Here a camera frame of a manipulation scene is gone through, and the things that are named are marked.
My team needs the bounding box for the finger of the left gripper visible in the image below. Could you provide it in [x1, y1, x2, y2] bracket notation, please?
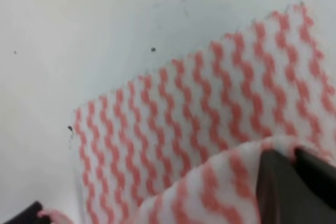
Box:
[4, 201, 51, 224]

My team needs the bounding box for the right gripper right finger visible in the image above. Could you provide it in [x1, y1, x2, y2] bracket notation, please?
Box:
[294, 148, 335, 208]

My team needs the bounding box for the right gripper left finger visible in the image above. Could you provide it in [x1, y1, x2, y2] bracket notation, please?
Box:
[258, 150, 335, 223]

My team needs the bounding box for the pink white wavy towel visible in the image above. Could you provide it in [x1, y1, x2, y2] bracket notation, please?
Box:
[39, 2, 336, 224]

